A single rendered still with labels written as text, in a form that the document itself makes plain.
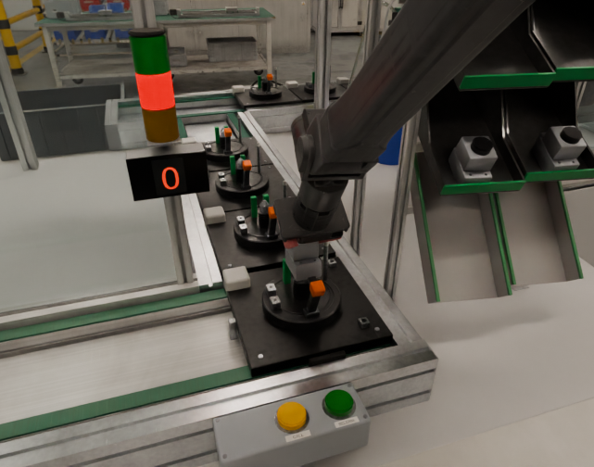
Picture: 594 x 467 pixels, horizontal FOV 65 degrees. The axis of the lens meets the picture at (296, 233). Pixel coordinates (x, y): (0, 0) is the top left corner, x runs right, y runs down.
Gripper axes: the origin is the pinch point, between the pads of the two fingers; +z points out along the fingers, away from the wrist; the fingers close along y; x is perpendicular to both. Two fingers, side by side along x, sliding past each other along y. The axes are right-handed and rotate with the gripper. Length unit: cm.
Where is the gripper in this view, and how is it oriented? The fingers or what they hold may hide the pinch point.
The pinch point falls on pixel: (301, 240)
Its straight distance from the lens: 76.8
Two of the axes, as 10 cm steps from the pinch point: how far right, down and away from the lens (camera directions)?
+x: 2.5, 8.8, -4.0
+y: -9.6, 1.5, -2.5
